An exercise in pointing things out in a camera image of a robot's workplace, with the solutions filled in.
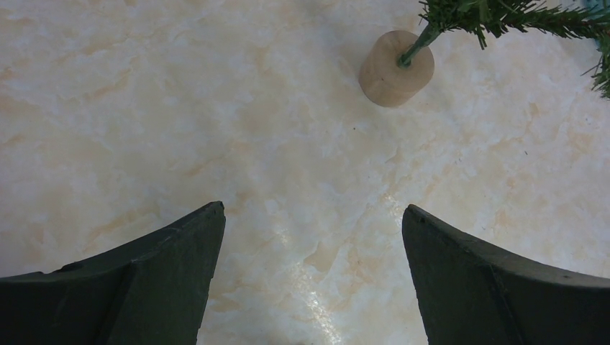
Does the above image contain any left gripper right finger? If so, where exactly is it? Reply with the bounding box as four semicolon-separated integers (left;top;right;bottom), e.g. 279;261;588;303
402;205;609;344

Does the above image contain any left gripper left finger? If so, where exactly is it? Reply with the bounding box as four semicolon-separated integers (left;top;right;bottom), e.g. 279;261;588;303
1;201;226;344

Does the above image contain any small green christmas tree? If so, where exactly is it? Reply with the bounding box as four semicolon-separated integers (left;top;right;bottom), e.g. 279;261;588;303
358;1;609;108

